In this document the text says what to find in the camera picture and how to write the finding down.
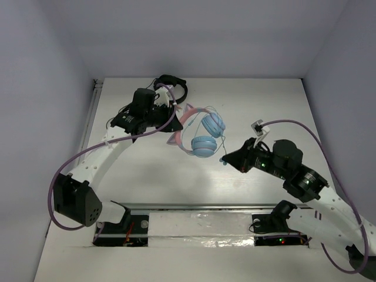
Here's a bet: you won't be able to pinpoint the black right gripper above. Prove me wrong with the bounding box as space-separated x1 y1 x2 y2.
221 137 288 180

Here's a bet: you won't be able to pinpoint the light blue headphone cable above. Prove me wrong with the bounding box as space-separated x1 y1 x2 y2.
179 105 229 166

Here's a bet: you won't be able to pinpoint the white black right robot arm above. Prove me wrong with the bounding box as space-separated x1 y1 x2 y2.
221 137 375 281

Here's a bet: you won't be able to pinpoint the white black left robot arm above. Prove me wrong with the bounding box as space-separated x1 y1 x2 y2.
48 82 183 231

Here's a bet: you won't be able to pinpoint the black headphones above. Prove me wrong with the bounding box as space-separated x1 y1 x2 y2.
153 74 188 104

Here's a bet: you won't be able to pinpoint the silver foil tape strip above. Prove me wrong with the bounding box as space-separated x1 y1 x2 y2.
147 211 254 248

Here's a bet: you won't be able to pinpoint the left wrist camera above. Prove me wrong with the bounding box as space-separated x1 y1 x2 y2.
154 83 174 108

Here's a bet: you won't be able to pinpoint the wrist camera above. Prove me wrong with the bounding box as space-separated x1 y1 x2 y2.
251 119 270 148
154 83 174 108

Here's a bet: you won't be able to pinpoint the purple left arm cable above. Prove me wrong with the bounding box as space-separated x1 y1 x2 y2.
47 83 179 244

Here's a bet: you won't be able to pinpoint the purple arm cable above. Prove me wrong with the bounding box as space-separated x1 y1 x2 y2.
47 83 179 244
261 119 370 274

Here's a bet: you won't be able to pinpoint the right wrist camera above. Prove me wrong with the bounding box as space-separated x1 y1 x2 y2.
251 119 270 148

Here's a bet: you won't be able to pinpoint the black headphone cable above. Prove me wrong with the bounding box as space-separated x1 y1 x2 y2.
105 78 183 130

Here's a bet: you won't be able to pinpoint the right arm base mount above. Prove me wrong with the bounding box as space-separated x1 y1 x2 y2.
249 200 311 247

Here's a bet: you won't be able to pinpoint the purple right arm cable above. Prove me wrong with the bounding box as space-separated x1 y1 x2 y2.
261 119 370 274

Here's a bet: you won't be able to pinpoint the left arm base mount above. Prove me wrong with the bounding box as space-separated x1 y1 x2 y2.
92 201 149 247

